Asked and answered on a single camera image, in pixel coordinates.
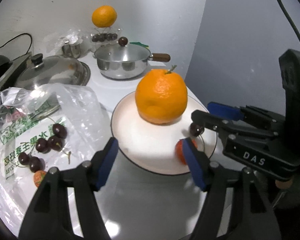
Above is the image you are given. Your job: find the dark cherry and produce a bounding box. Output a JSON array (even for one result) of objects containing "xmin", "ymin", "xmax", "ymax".
[
  {"xmin": 189, "ymin": 122, "xmax": 211, "ymax": 156},
  {"xmin": 47, "ymin": 117, "xmax": 68, "ymax": 139},
  {"xmin": 36, "ymin": 138, "xmax": 50, "ymax": 153},
  {"xmin": 18, "ymin": 152, "xmax": 30, "ymax": 166},
  {"xmin": 29, "ymin": 157, "xmax": 43, "ymax": 173}
]

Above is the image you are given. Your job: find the red strawberry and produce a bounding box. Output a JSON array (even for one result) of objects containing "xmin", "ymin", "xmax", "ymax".
[
  {"xmin": 174, "ymin": 139, "xmax": 187, "ymax": 166},
  {"xmin": 33, "ymin": 170, "xmax": 46, "ymax": 187}
]

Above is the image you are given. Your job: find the red strawberry on bag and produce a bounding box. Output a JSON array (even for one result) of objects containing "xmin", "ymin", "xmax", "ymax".
[{"xmin": 33, "ymin": 170, "xmax": 46, "ymax": 187}]

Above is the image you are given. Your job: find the large orange on plate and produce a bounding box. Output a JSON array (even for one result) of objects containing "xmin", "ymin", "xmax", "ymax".
[{"xmin": 135, "ymin": 65, "xmax": 188, "ymax": 125}]

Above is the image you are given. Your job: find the white round plate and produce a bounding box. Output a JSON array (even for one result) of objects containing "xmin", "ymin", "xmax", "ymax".
[{"xmin": 111, "ymin": 92, "xmax": 208, "ymax": 176}]

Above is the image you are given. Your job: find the small steel saucepan with lid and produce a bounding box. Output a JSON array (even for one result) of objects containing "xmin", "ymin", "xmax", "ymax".
[{"xmin": 94, "ymin": 37, "xmax": 171, "ymax": 80}]

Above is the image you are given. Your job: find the clear printed plastic bag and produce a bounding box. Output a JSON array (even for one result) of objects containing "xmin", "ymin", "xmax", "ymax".
[{"xmin": 0, "ymin": 82, "xmax": 111, "ymax": 205}]

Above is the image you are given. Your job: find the glass jar with cherries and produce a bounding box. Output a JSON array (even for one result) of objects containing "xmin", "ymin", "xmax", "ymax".
[{"xmin": 89, "ymin": 25, "xmax": 122, "ymax": 53}]

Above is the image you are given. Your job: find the orange on glass jar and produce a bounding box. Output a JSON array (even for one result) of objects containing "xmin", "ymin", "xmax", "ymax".
[{"xmin": 91, "ymin": 5, "xmax": 117, "ymax": 28}]

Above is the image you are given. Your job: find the silver induction cooker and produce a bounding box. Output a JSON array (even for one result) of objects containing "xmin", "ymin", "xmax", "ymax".
[{"xmin": 0, "ymin": 53, "xmax": 32, "ymax": 92}]

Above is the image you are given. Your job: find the steel cup in plastic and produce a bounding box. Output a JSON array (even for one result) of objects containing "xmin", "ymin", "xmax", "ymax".
[{"xmin": 44, "ymin": 29, "xmax": 85, "ymax": 59}]

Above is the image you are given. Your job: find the large steel pot lid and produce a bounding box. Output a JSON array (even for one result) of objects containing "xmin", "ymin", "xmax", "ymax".
[{"xmin": 14, "ymin": 54, "xmax": 91, "ymax": 90}]

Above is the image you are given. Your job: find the black power cable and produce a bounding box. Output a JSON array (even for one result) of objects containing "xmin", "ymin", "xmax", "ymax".
[{"xmin": 0, "ymin": 32, "xmax": 33, "ymax": 55}]

